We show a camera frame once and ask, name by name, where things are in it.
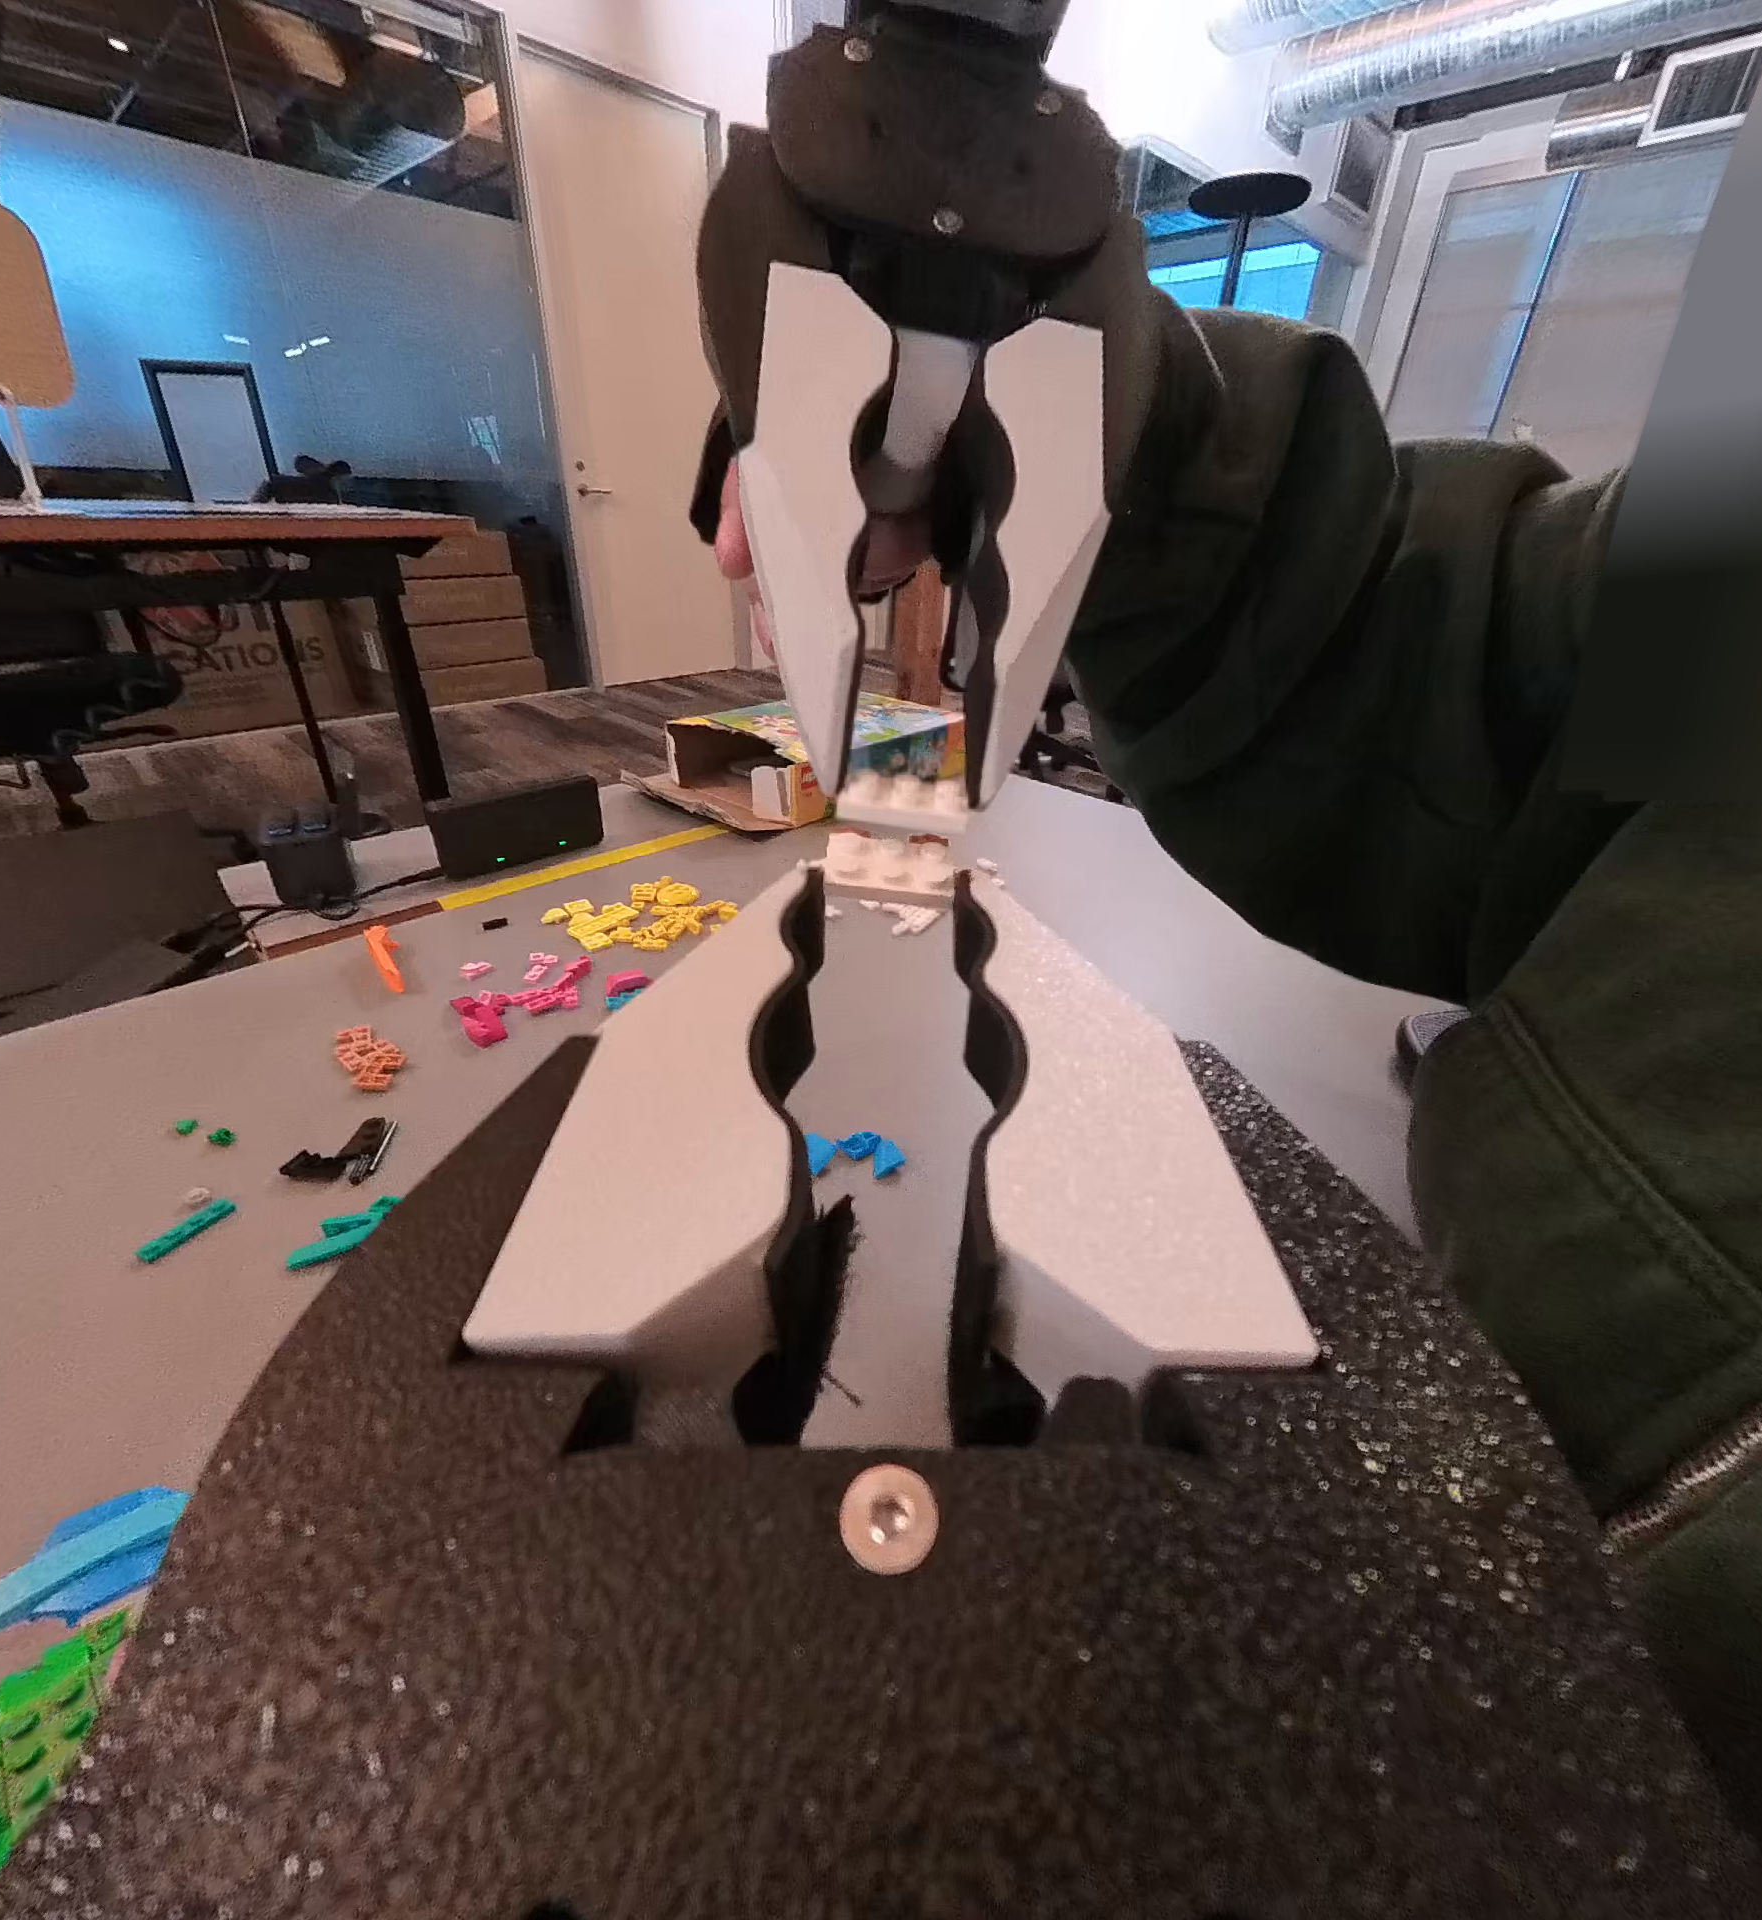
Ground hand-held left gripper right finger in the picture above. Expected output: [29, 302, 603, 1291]
[948, 878, 1324, 1448]

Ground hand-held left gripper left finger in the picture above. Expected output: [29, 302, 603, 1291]
[457, 868, 856, 1448]

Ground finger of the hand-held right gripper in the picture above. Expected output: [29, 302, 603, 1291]
[948, 320, 1119, 812]
[738, 261, 902, 785]

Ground white lego plate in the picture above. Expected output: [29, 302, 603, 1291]
[833, 768, 969, 837]

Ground white lego brick assembly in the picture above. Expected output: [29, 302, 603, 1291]
[818, 828, 966, 914]

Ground pile of pink lego pieces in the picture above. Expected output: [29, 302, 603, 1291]
[448, 951, 659, 1049]

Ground pile of yellow lego pieces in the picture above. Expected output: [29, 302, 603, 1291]
[543, 880, 742, 955]

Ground colourful lego box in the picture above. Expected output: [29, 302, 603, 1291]
[621, 697, 973, 830]

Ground teal lego pieces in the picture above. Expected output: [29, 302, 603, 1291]
[284, 1193, 408, 1274]

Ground scattered small white lego pieces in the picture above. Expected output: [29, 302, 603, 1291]
[825, 851, 1007, 942]

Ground black lego pieces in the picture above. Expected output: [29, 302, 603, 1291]
[277, 1115, 401, 1188]

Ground teal lego piece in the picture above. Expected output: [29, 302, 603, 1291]
[133, 1199, 241, 1267]

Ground blue lego flower model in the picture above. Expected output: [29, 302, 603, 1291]
[0, 1401, 198, 1675]

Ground green lego build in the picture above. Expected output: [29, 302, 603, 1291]
[0, 1607, 137, 1920]

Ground person's right hand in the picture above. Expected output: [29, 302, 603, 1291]
[713, 454, 793, 680]

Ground white door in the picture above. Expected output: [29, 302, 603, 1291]
[519, 36, 728, 696]

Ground black floor lamp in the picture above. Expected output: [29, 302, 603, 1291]
[1188, 167, 1315, 310]

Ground yellow tape strip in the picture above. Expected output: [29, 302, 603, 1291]
[437, 822, 734, 912]

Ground stack of plain cardboard boxes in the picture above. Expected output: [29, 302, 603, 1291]
[353, 528, 557, 710]

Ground black box with green light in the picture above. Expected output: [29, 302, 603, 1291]
[422, 775, 607, 883]

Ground black battery charger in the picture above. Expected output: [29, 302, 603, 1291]
[253, 801, 367, 912]

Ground person's green zip jacket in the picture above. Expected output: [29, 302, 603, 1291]
[1404, 807, 1762, 1910]

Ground printed cardboard box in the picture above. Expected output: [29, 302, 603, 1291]
[99, 597, 361, 740]

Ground framed whiteboard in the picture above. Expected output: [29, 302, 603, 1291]
[140, 360, 281, 506]

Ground wooden desk with black legs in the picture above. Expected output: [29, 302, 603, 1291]
[0, 499, 481, 815]

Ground silver ceiling duct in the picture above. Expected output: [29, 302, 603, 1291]
[1207, 0, 1762, 140]

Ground black coiled cable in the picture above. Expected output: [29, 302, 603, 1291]
[0, 719, 151, 845]

